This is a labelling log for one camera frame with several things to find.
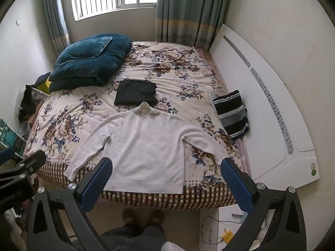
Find black folded garment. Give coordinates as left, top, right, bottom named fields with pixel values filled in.
left=114, top=79, right=159, bottom=106

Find thin dark cable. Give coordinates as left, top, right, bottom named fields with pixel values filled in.
left=201, top=215, right=245, bottom=244

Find white bedside cabinet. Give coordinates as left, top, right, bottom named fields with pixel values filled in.
left=200, top=203, right=263, bottom=251

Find teal pillow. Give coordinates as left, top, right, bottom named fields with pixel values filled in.
left=54, top=36, right=113, bottom=67

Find brown slipper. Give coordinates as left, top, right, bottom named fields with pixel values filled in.
left=122, top=209, right=140, bottom=226
left=147, top=209, right=164, bottom=225

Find white headboard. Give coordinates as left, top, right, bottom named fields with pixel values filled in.
left=208, top=23, right=319, bottom=187

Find green wire rack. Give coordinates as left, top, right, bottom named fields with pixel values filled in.
left=0, top=118, right=27, bottom=160

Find white knit sweater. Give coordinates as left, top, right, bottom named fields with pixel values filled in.
left=63, top=102, right=230, bottom=194

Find person's legs in dark pants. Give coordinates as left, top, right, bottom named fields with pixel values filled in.
left=98, top=223, right=166, bottom=251

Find white fuzzy clothing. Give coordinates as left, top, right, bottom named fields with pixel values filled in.
left=160, top=241, right=180, bottom=251

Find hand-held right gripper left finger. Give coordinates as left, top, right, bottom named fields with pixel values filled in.
left=26, top=157, right=113, bottom=251

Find grey-green curtain with beige band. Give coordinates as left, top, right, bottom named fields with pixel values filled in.
left=42, top=0, right=71, bottom=55
left=155, top=0, right=234, bottom=51

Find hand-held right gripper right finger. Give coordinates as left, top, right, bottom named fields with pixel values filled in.
left=220, top=157, right=307, bottom=251

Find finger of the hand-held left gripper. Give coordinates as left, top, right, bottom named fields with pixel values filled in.
left=0, top=146, right=15, bottom=166
left=0, top=150, right=47, bottom=179

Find pile of dark clothes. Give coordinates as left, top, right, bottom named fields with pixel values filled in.
left=18, top=72, right=52, bottom=124

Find teal folded quilt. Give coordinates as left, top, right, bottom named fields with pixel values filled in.
left=48, top=33, right=132, bottom=93

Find black grey striped garment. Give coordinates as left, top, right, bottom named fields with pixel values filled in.
left=213, top=90, right=250, bottom=141

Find floral bed sheet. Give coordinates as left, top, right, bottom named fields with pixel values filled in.
left=23, top=41, right=252, bottom=211

